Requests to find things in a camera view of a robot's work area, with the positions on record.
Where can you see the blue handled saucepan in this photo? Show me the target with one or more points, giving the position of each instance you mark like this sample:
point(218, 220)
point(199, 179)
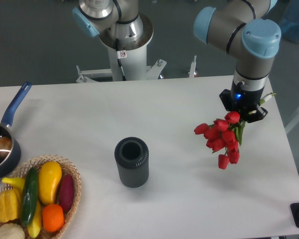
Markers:
point(10, 151)

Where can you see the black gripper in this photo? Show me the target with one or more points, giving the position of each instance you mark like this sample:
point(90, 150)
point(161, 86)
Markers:
point(246, 103)

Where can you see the blue plastic bag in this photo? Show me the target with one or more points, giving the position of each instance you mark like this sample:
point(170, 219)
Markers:
point(289, 23)

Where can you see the orange fruit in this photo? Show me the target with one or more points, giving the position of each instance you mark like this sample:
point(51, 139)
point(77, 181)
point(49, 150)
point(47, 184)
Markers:
point(53, 218)

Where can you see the yellow squash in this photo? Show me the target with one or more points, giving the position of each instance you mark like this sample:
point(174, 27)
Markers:
point(49, 178)

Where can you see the dark grey ribbed vase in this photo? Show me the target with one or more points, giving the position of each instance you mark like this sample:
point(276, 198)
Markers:
point(132, 159)

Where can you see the white garlic bulb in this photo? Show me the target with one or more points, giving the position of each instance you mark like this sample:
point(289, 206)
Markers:
point(11, 231)

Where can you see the purple sweet potato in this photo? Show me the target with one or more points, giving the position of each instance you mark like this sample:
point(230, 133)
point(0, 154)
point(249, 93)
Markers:
point(66, 193)

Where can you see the yellow banana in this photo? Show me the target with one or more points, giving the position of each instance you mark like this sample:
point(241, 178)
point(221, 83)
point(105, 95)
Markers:
point(34, 227)

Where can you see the yellow bell pepper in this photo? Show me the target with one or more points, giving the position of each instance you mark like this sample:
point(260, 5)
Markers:
point(10, 201)

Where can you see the green cucumber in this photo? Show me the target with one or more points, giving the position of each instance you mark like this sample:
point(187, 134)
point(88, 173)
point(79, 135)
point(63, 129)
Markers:
point(29, 197)

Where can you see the browned patty in saucepan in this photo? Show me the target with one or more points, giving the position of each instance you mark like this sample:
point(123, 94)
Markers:
point(5, 146)

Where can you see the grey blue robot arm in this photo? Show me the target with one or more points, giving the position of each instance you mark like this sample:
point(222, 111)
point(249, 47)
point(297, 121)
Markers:
point(239, 29)

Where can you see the red tulip bouquet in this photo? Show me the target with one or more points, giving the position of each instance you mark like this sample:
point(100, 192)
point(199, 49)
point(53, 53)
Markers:
point(226, 134)

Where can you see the woven wicker basket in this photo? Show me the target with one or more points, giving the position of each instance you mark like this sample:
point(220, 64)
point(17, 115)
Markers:
point(68, 168)

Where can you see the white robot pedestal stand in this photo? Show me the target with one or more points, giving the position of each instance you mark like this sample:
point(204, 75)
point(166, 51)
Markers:
point(127, 50)

